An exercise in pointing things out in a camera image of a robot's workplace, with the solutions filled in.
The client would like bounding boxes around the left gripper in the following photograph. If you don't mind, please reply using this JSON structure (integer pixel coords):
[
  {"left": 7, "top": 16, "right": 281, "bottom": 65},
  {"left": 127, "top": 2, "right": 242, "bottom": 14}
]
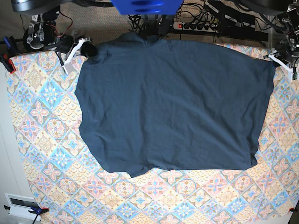
[{"left": 275, "top": 43, "right": 298, "bottom": 64}]

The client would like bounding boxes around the patterned colourful tablecloth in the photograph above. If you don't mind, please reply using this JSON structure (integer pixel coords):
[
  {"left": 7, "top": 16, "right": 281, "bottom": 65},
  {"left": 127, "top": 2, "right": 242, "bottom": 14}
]
[{"left": 6, "top": 52, "right": 299, "bottom": 224}]

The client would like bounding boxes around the white wall outlet box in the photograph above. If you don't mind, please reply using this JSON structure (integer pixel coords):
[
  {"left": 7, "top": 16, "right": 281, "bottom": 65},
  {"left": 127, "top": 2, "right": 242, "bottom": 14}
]
[{"left": 5, "top": 193, "right": 38, "bottom": 221}]

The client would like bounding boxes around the blue clamp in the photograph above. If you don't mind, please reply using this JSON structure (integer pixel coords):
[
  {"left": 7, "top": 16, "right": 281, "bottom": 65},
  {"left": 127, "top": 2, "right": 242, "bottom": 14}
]
[
  {"left": 3, "top": 36, "right": 15, "bottom": 51},
  {"left": 4, "top": 205, "right": 49, "bottom": 224}
]

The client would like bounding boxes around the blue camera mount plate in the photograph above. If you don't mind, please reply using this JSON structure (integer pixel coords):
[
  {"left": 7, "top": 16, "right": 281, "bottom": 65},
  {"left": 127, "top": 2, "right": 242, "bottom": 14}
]
[{"left": 111, "top": 0, "right": 184, "bottom": 15}]

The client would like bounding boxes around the white power strip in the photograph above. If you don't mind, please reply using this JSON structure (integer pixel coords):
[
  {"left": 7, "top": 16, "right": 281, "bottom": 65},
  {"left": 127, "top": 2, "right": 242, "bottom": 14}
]
[{"left": 172, "top": 22, "right": 217, "bottom": 32}]

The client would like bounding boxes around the red black clamp upper left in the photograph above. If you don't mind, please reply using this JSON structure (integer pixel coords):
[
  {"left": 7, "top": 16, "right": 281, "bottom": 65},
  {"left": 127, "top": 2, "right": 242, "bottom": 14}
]
[{"left": 0, "top": 54, "right": 16, "bottom": 74}]

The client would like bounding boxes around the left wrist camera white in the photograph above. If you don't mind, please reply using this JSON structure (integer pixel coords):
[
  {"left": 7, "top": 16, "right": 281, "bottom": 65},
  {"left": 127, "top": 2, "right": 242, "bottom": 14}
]
[{"left": 263, "top": 51, "right": 299, "bottom": 82}]

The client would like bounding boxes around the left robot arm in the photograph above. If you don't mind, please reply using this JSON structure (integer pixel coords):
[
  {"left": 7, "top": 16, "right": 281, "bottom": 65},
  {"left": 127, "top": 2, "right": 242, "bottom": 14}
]
[{"left": 234, "top": 0, "right": 299, "bottom": 66}]

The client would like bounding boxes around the blue clamp upper left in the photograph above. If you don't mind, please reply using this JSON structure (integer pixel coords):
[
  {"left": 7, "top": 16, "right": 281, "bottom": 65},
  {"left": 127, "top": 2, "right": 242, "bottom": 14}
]
[{"left": 3, "top": 36, "right": 15, "bottom": 51}]

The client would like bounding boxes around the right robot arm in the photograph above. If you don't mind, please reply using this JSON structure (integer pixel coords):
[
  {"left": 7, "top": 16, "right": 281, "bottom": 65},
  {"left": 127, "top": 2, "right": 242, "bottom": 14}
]
[{"left": 11, "top": 0, "right": 84, "bottom": 54}]

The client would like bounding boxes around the blue clamp lower left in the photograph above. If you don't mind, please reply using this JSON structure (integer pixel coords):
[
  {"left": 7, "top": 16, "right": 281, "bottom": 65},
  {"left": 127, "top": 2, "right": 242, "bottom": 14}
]
[{"left": 4, "top": 205, "right": 49, "bottom": 224}]

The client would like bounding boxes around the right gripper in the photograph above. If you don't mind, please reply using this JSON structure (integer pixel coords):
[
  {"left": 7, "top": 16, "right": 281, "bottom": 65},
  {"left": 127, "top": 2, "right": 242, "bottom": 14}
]
[{"left": 55, "top": 35, "right": 98, "bottom": 58}]

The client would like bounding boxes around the dark navy t-shirt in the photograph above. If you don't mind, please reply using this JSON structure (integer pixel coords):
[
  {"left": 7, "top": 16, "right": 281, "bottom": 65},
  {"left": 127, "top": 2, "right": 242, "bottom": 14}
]
[{"left": 75, "top": 32, "right": 275, "bottom": 177}]

